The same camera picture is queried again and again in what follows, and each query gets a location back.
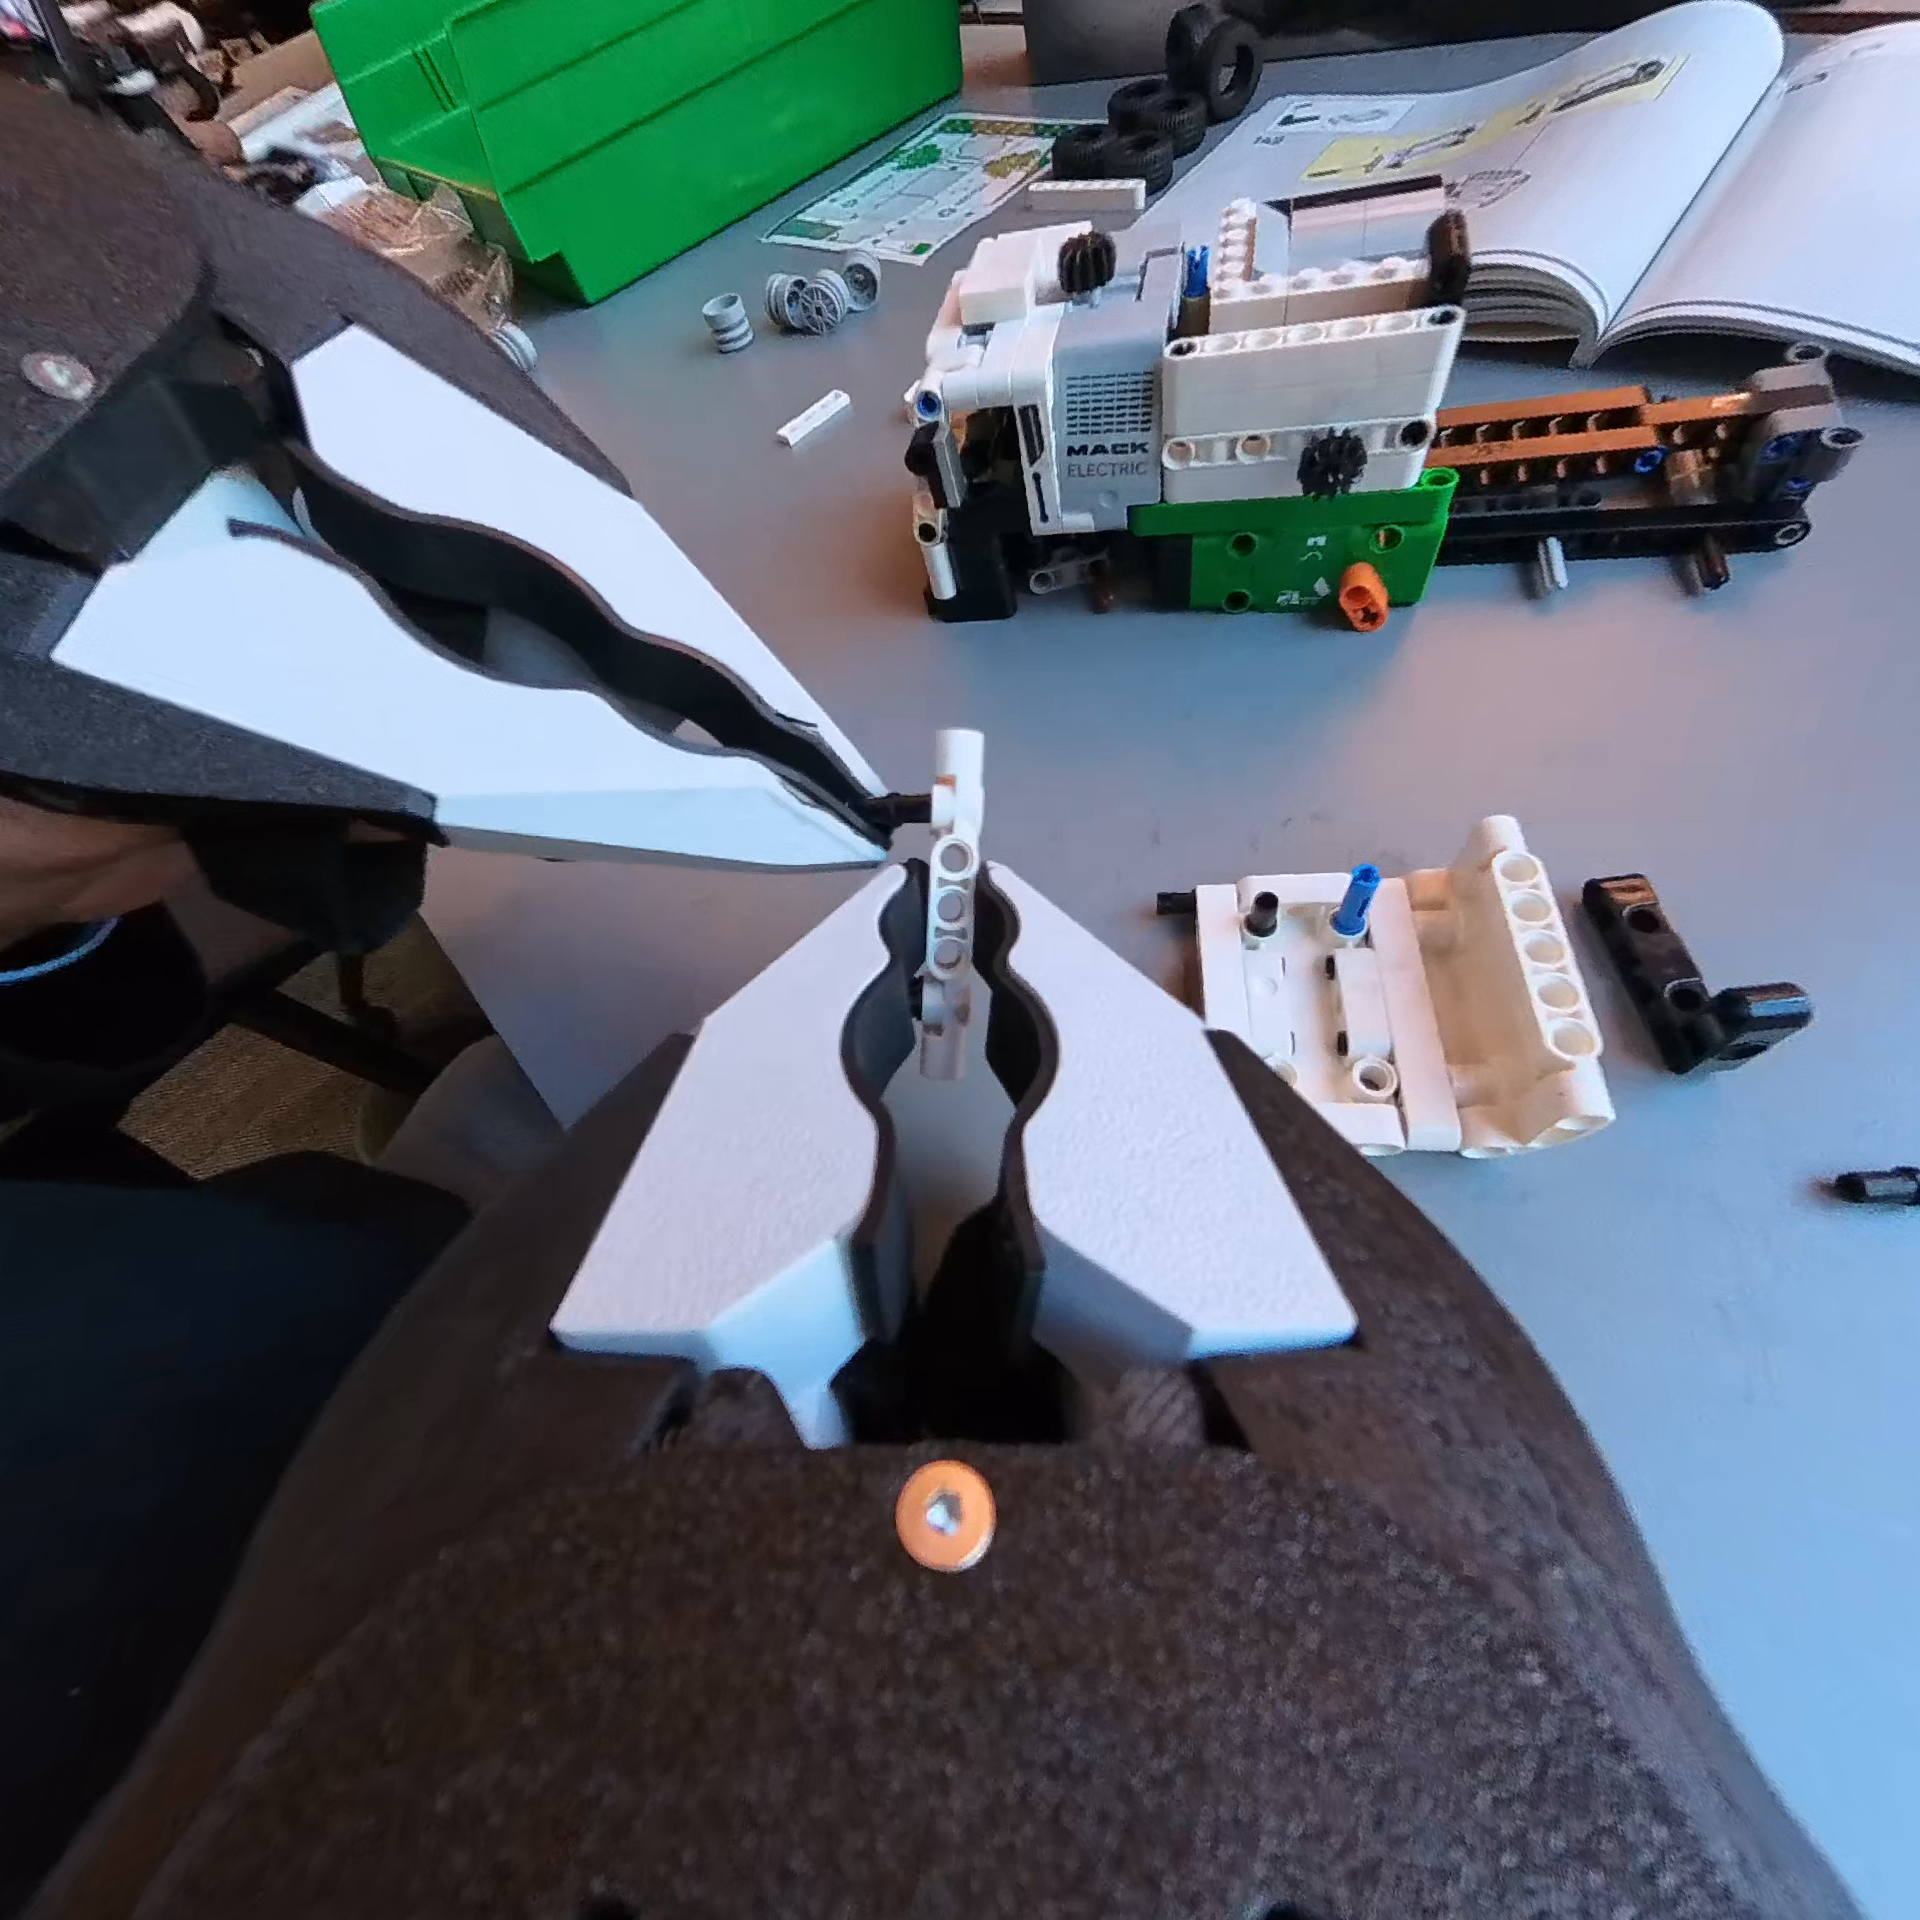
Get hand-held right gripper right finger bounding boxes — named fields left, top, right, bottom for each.
left=980, top=869, right=1360, bottom=1388

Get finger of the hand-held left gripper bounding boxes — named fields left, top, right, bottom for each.
left=54, top=469, right=897, bottom=872
left=287, top=318, right=897, bottom=809

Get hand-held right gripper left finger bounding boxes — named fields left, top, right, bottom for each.
left=550, top=857, right=919, bottom=1443

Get white lego beam piece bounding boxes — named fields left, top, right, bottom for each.
left=917, top=734, right=984, bottom=1085

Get white lego sub-assembly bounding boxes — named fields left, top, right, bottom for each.
left=1160, top=809, right=1620, bottom=1163

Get black lego angle connector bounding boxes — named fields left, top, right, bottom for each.
left=1580, top=872, right=1816, bottom=1079

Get lego truck model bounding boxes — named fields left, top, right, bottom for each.
left=904, top=199, right=1466, bottom=621

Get black lego tire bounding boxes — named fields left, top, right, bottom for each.
left=1050, top=121, right=1178, bottom=187
left=1112, top=78, right=1216, bottom=154
left=1160, top=5, right=1266, bottom=121

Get person's left hand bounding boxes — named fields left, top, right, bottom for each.
left=0, top=800, right=198, bottom=959

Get clear plastic bags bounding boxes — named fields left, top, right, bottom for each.
left=227, top=85, right=516, bottom=350

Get stack of green plastic bins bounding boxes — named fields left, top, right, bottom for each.
left=310, top=0, right=966, bottom=302

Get green sticker sheet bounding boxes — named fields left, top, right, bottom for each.
left=759, top=111, right=1075, bottom=264

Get person's dark trousers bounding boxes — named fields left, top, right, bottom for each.
left=0, top=1154, right=464, bottom=1853

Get dark grey box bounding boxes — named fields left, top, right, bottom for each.
left=1026, top=0, right=1200, bottom=85

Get open instruction booklet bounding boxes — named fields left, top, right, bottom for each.
left=1141, top=0, right=1920, bottom=373

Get brown and black lego frame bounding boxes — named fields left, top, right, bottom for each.
left=1424, top=341, right=1871, bottom=597

